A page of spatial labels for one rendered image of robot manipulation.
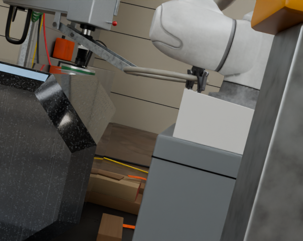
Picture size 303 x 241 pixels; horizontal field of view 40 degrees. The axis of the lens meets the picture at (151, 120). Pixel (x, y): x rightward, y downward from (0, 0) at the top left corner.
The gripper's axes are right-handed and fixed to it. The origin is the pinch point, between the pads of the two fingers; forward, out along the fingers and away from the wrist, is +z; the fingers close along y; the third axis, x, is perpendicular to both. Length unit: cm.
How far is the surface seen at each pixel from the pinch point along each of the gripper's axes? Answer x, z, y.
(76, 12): 27, -38, 83
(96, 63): -254, -20, 448
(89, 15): 24, -37, 73
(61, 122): 79, 18, -2
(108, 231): 36, 73, 7
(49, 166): 81, 37, -3
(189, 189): 89, 21, -82
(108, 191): -7, 72, 64
